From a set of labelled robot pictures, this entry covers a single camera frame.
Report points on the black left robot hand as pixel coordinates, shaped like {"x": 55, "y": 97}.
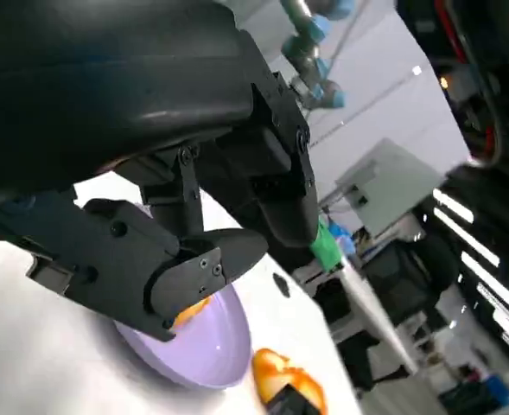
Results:
{"x": 107, "y": 86}

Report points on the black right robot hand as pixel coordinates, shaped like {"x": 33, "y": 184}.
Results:
{"x": 290, "y": 402}

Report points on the orange and white bread roll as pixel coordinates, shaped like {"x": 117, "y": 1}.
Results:
{"x": 271, "y": 367}
{"x": 191, "y": 312}

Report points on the lilac plate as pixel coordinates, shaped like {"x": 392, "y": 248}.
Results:
{"x": 202, "y": 346}

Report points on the black table grommet hole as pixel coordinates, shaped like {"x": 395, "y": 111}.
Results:
{"x": 281, "y": 284}

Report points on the green cloth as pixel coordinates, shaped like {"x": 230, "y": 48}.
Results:
{"x": 325, "y": 246}

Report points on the black office chair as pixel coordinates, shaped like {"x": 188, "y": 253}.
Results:
{"x": 414, "y": 276}

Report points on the grey cabinet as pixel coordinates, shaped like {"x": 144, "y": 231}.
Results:
{"x": 392, "y": 181}

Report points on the black rack with light strips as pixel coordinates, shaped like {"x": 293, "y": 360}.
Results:
{"x": 487, "y": 259}

